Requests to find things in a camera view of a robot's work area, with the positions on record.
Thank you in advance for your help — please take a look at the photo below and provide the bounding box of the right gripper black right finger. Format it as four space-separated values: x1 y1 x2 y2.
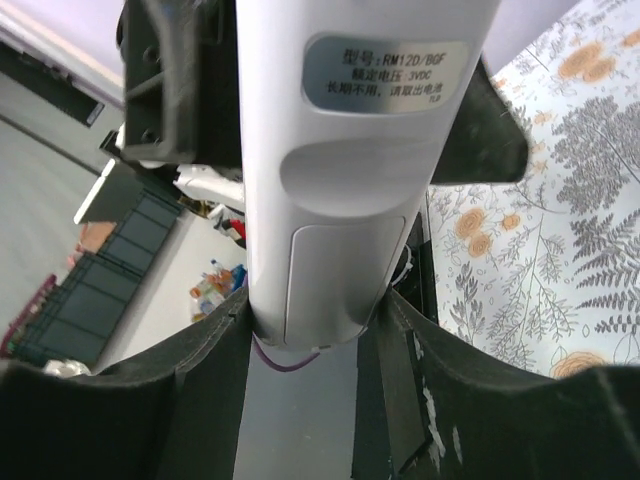
354 291 639 479

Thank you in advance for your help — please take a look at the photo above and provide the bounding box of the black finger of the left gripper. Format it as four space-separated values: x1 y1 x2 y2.
431 59 529 185

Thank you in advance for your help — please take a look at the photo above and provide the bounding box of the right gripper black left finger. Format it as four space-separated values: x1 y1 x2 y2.
1 290 250 479

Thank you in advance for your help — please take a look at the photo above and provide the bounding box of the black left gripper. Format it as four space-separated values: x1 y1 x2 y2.
119 0 242 169

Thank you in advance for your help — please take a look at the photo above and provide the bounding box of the white and red remote control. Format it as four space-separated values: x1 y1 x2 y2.
236 1 499 351

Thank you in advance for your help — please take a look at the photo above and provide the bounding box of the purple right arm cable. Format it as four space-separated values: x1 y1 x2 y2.
251 332 326 374

